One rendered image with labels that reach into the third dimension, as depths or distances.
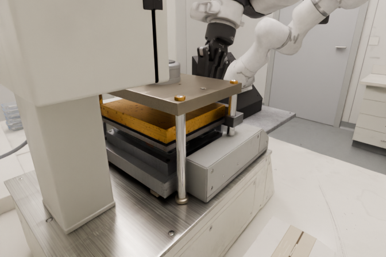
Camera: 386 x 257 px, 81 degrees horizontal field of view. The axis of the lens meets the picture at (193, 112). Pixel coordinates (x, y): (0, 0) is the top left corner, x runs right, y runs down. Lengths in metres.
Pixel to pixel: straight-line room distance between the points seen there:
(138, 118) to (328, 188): 0.63
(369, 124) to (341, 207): 2.19
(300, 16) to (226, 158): 0.78
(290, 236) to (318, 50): 3.11
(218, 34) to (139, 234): 0.44
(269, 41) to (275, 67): 2.63
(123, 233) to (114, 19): 0.29
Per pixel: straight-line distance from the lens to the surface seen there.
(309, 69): 3.53
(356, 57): 3.41
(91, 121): 0.34
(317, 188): 0.82
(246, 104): 1.26
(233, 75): 1.22
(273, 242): 0.50
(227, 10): 0.59
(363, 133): 2.97
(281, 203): 0.72
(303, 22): 1.07
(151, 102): 0.35
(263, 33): 1.06
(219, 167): 0.40
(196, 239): 0.42
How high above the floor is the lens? 1.20
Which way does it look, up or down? 20 degrees down
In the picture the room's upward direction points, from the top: straight up
